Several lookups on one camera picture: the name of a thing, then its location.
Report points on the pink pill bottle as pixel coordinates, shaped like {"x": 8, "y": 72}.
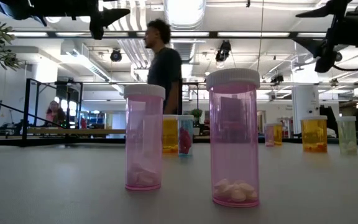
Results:
{"x": 269, "y": 135}
{"x": 144, "y": 140}
{"x": 233, "y": 140}

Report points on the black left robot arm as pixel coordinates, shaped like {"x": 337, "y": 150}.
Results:
{"x": 11, "y": 7}

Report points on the white round column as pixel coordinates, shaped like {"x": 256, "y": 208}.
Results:
{"x": 304, "y": 105}

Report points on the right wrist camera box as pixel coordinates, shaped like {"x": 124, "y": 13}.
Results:
{"x": 325, "y": 62}

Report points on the silver ventilation duct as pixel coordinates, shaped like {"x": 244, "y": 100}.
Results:
{"x": 183, "y": 49}

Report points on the pale yellow pill bottle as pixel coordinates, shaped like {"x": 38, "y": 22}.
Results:
{"x": 347, "y": 137}
{"x": 109, "y": 120}

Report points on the black overhead light bar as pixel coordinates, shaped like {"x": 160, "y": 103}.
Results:
{"x": 213, "y": 34}

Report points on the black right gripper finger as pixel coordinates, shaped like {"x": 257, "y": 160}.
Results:
{"x": 315, "y": 45}
{"x": 319, "y": 12}

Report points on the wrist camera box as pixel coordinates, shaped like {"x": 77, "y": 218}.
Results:
{"x": 325, "y": 62}
{"x": 96, "y": 29}

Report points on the orange pill bottle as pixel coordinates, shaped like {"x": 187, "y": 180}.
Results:
{"x": 314, "y": 133}
{"x": 278, "y": 134}
{"x": 170, "y": 133}

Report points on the small plant in white pot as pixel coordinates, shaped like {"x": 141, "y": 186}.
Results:
{"x": 196, "y": 113}

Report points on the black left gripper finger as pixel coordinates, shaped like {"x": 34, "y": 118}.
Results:
{"x": 110, "y": 16}

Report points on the black aluminium table frame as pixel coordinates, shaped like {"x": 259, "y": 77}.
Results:
{"x": 98, "y": 141}

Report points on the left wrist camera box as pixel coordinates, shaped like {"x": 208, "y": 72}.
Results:
{"x": 96, "y": 29}

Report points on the black ceiling spotlight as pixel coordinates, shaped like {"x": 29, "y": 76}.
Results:
{"x": 223, "y": 52}
{"x": 116, "y": 56}
{"x": 277, "y": 78}

